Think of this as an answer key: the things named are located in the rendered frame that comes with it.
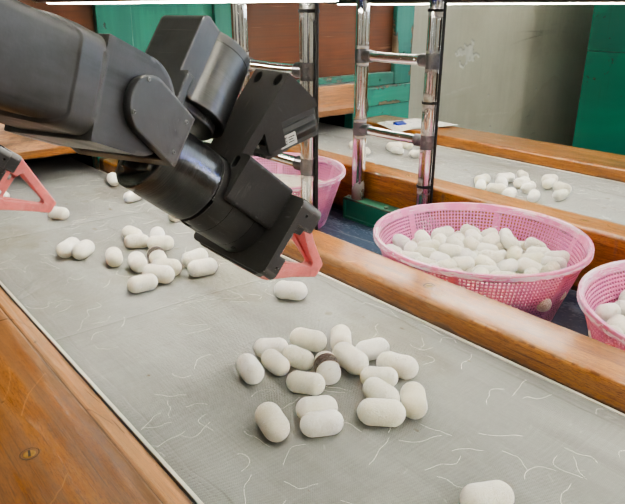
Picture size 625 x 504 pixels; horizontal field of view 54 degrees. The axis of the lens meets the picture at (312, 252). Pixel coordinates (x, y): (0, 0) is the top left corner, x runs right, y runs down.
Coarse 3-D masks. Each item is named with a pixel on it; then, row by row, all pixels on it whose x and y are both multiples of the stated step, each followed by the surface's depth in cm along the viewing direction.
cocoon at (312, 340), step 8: (296, 328) 57; (304, 328) 57; (296, 336) 56; (304, 336) 56; (312, 336) 56; (320, 336) 56; (296, 344) 56; (304, 344) 56; (312, 344) 55; (320, 344) 55
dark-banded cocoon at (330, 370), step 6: (318, 354) 53; (318, 366) 51; (324, 366) 51; (330, 366) 51; (336, 366) 51; (318, 372) 51; (324, 372) 50; (330, 372) 50; (336, 372) 51; (324, 378) 51; (330, 378) 50; (336, 378) 51; (330, 384) 51
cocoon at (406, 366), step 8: (384, 352) 53; (392, 352) 53; (376, 360) 53; (384, 360) 52; (392, 360) 52; (400, 360) 52; (408, 360) 51; (400, 368) 51; (408, 368) 51; (416, 368) 51; (400, 376) 52; (408, 376) 51
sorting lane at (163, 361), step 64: (64, 192) 105; (0, 256) 78; (64, 320) 62; (128, 320) 62; (192, 320) 62; (256, 320) 62; (320, 320) 62; (384, 320) 62; (128, 384) 52; (192, 384) 52; (256, 384) 52; (448, 384) 52; (512, 384) 52; (192, 448) 44; (256, 448) 44; (320, 448) 44; (384, 448) 44; (448, 448) 44; (512, 448) 44; (576, 448) 44
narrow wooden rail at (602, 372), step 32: (288, 256) 77; (320, 256) 72; (352, 256) 72; (384, 288) 65; (416, 288) 63; (448, 288) 63; (448, 320) 59; (480, 320) 57; (512, 320) 57; (544, 320) 57; (512, 352) 54; (544, 352) 52; (576, 352) 52; (608, 352) 52; (576, 384) 50; (608, 384) 48
